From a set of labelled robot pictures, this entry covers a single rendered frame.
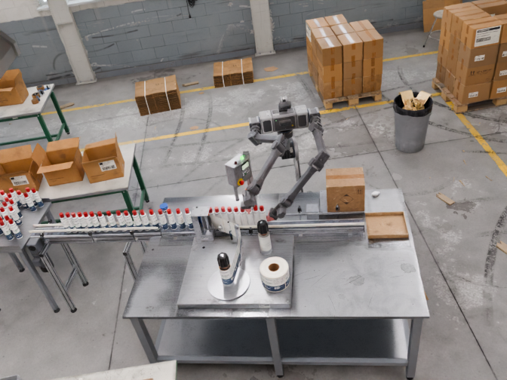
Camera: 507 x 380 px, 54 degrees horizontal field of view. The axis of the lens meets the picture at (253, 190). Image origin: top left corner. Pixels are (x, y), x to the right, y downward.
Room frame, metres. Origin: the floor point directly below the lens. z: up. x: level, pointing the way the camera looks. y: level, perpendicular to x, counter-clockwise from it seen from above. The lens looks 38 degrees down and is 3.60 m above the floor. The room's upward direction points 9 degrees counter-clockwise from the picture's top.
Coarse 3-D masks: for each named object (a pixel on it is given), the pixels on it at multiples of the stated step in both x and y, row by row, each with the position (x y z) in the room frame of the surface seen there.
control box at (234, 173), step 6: (240, 156) 3.10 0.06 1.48; (228, 162) 3.05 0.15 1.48; (240, 162) 3.03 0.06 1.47; (228, 168) 3.01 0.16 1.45; (234, 168) 2.97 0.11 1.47; (240, 168) 3.00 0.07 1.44; (246, 168) 3.05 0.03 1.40; (228, 174) 3.02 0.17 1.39; (234, 174) 2.97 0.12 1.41; (240, 174) 3.00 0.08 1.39; (246, 174) 3.04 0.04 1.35; (228, 180) 3.03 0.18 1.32; (234, 180) 2.98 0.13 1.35; (240, 180) 2.99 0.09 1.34; (246, 180) 3.03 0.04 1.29
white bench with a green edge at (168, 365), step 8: (176, 360) 1.89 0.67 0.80; (128, 368) 1.89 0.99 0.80; (136, 368) 1.88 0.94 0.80; (144, 368) 1.87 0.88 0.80; (152, 368) 1.86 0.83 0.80; (160, 368) 1.86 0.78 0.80; (168, 368) 1.85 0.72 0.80; (176, 368) 1.84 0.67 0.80; (72, 376) 1.90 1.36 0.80; (80, 376) 1.89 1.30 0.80; (88, 376) 1.88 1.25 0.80; (96, 376) 1.87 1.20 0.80; (104, 376) 1.86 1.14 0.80; (112, 376) 1.85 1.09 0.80; (120, 376) 1.84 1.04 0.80; (128, 376) 1.83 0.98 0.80; (136, 376) 1.82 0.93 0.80; (144, 376) 1.81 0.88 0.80; (152, 376) 1.80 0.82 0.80; (160, 376) 1.80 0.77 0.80; (168, 376) 1.79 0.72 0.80; (176, 376) 1.79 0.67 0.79
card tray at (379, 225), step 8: (368, 216) 2.90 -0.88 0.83; (376, 216) 2.89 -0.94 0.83; (384, 216) 2.87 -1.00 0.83; (392, 216) 2.86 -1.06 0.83; (400, 216) 2.84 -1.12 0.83; (368, 224) 2.82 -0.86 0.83; (376, 224) 2.80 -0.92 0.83; (384, 224) 2.79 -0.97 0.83; (392, 224) 2.77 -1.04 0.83; (400, 224) 2.76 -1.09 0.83; (368, 232) 2.73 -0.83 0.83; (376, 232) 2.71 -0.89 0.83; (384, 232) 2.70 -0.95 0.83; (392, 232) 2.68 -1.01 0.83; (400, 232) 2.67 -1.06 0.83
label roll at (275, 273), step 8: (264, 264) 2.39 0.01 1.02; (272, 264) 2.39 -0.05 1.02; (280, 264) 2.37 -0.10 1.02; (264, 272) 2.32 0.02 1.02; (272, 272) 2.31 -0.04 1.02; (280, 272) 2.30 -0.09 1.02; (288, 272) 2.32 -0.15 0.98; (264, 280) 2.29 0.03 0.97; (272, 280) 2.26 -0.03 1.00; (280, 280) 2.26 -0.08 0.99; (288, 280) 2.30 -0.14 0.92; (272, 288) 2.26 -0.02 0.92; (280, 288) 2.25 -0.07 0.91
